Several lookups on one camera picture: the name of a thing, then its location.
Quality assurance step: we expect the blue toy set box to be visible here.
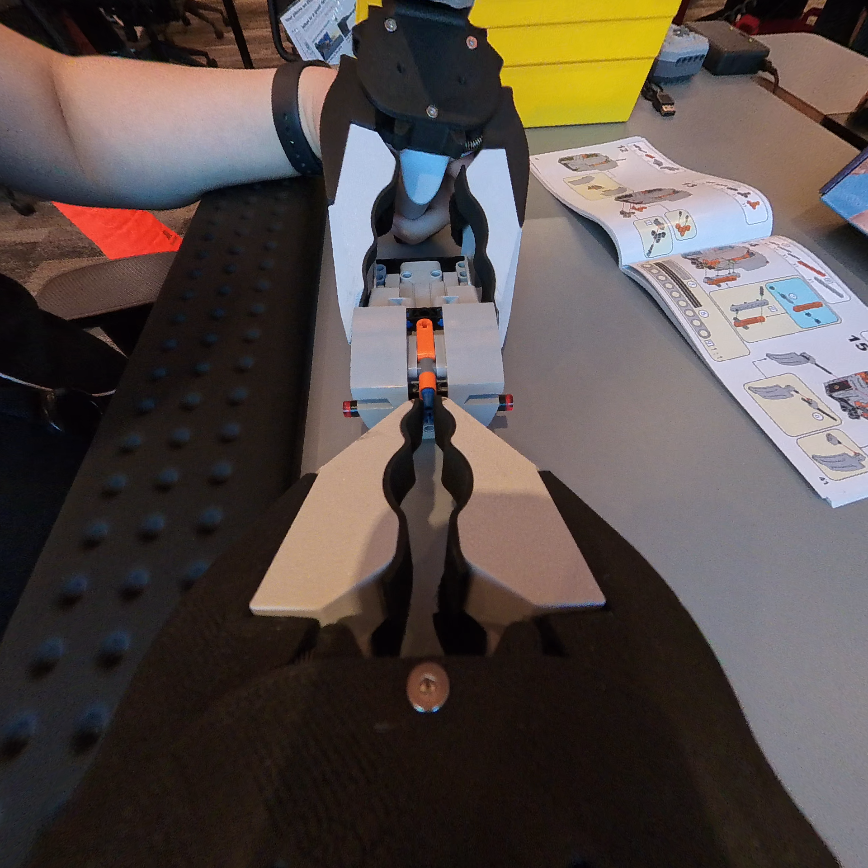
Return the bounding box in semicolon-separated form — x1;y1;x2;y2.
819;146;868;237

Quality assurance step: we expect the dark studded mat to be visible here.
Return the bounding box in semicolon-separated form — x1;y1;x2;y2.
0;178;328;868

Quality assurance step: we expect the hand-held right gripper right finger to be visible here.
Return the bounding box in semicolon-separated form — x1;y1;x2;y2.
434;396;606;629

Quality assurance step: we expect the grey brick toy vehicle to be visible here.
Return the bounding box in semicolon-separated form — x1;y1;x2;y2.
342;241;514;442

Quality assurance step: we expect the open instruction booklet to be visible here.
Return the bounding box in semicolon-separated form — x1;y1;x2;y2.
529;136;868;508

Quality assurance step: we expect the person's black clothing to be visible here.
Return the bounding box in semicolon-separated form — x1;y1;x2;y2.
0;271;130;611

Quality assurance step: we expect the orange cloth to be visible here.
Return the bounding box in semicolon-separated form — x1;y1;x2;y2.
53;202;184;260

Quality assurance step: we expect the light grey battery box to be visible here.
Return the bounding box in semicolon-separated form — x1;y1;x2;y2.
651;24;709;85

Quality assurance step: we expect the black power adapter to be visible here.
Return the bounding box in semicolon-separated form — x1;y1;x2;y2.
685;19;772;77

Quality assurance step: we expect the grey desk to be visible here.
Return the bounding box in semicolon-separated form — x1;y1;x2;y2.
298;34;868;868
749;30;868;146

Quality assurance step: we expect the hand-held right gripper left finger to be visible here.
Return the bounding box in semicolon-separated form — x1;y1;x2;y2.
250;399;416;628

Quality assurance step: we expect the person's left hand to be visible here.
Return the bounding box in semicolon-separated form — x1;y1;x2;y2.
392;202;446;246

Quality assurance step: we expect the printed paper sheet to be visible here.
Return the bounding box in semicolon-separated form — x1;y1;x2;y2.
281;0;357;62

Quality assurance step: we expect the person's left forearm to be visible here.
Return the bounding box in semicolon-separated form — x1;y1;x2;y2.
0;24;326;211

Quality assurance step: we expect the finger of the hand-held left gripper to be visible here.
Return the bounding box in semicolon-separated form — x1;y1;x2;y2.
327;124;401;323
451;148;524;348

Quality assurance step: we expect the black wristband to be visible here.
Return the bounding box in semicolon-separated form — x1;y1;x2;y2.
271;60;333;179

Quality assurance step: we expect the yellow plastic bin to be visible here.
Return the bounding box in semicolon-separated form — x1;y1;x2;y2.
356;0;682;128

